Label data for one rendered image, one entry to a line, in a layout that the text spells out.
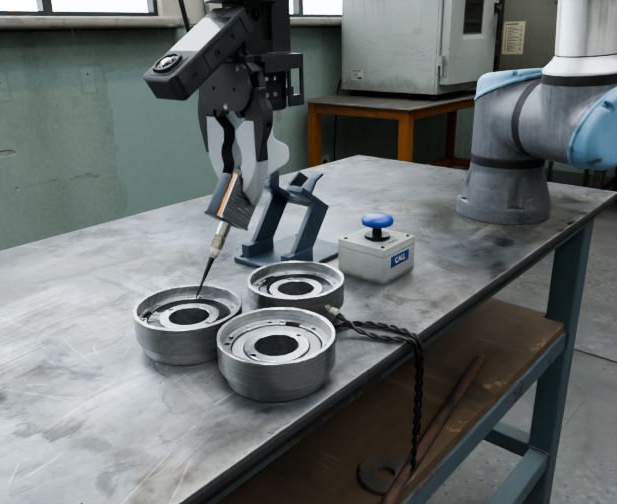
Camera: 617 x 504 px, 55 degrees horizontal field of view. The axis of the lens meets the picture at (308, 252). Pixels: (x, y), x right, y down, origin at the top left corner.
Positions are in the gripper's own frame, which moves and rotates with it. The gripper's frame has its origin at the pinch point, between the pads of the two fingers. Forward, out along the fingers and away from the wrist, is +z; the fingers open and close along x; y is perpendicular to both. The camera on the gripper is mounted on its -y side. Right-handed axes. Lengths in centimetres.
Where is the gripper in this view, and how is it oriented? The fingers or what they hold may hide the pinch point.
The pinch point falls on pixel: (237, 192)
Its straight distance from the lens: 64.1
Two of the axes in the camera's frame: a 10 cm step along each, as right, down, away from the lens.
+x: -7.6, -2.1, 6.1
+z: 0.2, 9.4, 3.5
